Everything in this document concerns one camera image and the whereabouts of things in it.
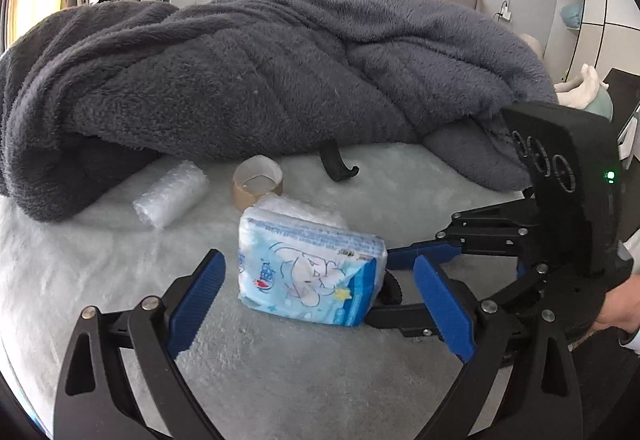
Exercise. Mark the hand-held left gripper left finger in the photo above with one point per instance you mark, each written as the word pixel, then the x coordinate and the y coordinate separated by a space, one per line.
pixel 197 300

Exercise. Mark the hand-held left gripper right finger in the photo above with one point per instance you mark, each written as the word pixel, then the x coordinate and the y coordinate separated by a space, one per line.
pixel 442 305

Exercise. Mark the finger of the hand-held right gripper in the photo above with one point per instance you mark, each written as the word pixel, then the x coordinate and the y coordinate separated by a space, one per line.
pixel 425 254
pixel 400 320

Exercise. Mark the blue tissue pack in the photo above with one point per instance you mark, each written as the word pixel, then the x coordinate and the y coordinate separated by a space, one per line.
pixel 310 270

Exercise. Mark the bubble wrap roll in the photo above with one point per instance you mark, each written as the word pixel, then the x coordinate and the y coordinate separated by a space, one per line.
pixel 170 195

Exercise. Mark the black plastic hook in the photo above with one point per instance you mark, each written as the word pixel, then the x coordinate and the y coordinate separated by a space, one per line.
pixel 336 169

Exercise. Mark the small cardboard tape core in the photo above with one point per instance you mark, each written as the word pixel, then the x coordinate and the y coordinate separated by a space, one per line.
pixel 257 190

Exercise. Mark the bubble wrap sheet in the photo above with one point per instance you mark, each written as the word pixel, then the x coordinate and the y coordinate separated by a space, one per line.
pixel 300 209

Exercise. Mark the person's right hand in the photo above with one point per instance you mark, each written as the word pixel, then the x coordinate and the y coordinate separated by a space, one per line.
pixel 615 315

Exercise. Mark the teal cushion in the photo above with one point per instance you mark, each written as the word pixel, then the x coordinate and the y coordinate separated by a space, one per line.
pixel 602 107

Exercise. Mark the bed with beige headboard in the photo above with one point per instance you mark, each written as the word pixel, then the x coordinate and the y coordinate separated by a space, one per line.
pixel 280 385

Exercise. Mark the cream plush toy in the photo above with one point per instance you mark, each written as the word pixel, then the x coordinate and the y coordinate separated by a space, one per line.
pixel 582 87

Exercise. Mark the beige pillow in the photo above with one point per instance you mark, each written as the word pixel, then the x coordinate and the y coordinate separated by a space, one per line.
pixel 531 44

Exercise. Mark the grey fleece blanket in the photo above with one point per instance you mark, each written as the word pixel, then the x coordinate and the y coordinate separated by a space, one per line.
pixel 225 79

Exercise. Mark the white wall charger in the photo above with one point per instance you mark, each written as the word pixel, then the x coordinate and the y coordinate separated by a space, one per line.
pixel 505 12

